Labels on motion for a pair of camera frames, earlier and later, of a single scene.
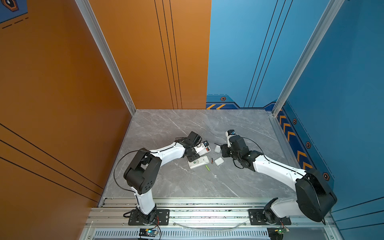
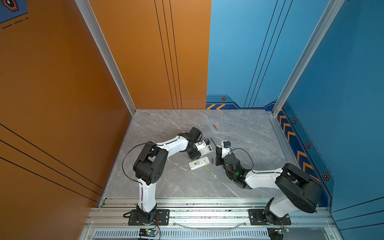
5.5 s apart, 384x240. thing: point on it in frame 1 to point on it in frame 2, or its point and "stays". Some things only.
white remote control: x=202 y=160 stays
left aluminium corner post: x=104 y=45 stays
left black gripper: x=193 y=158 stays
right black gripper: x=224 y=150 to x=218 y=156
